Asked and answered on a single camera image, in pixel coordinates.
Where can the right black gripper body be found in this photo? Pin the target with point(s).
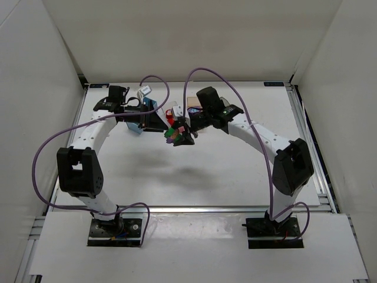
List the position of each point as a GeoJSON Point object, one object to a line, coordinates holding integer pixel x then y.
{"type": "Point", "coordinates": [188, 123]}

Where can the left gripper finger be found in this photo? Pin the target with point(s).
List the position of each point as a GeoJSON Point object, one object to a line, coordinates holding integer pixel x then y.
{"type": "Point", "coordinates": [156, 116]}
{"type": "Point", "coordinates": [155, 125]}

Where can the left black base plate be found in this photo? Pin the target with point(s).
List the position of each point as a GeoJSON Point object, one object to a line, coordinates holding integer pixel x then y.
{"type": "Point", "coordinates": [119, 232]}

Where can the blue plastic container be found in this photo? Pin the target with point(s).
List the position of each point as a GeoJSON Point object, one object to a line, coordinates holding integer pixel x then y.
{"type": "Point", "coordinates": [135, 128]}

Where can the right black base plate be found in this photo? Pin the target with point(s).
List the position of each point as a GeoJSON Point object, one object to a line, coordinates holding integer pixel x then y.
{"type": "Point", "coordinates": [261, 234]}

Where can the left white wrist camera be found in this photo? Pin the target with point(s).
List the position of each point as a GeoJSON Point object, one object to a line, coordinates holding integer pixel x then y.
{"type": "Point", "coordinates": [143, 92]}

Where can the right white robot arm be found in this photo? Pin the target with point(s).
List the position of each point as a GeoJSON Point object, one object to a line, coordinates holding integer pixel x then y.
{"type": "Point", "coordinates": [289, 164]}

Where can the smoky grey container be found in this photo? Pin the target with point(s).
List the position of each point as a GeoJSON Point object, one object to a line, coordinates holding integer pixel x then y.
{"type": "Point", "coordinates": [225, 102]}

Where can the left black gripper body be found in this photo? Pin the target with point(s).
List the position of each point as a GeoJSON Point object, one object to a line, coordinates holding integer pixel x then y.
{"type": "Point", "coordinates": [150, 117]}

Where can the purple lotus lego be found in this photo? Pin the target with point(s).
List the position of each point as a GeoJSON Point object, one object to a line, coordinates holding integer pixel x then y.
{"type": "Point", "coordinates": [194, 110]}

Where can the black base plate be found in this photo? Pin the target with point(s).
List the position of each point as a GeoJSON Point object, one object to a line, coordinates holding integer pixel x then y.
{"type": "Point", "coordinates": [261, 234]}
{"type": "Point", "coordinates": [119, 232]}

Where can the red flower lego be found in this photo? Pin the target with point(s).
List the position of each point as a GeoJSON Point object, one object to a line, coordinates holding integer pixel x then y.
{"type": "Point", "coordinates": [169, 117]}

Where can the clear plastic container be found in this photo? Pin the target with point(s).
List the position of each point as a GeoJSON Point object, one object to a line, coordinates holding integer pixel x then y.
{"type": "Point", "coordinates": [167, 106]}

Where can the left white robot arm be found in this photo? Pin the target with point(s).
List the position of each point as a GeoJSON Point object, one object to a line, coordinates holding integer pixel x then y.
{"type": "Point", "coordinates": [79, 170]}

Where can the orange transparent container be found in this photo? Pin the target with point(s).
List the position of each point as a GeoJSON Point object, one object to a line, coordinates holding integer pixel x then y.
{"type": "Point", "coordinates": [193, 102]}

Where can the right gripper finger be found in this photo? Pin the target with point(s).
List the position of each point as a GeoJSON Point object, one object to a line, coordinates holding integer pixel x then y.
{"type": "Point", "coordinates": [184, 139]}
{"type": "Point", "coordinates": [181, 124]}

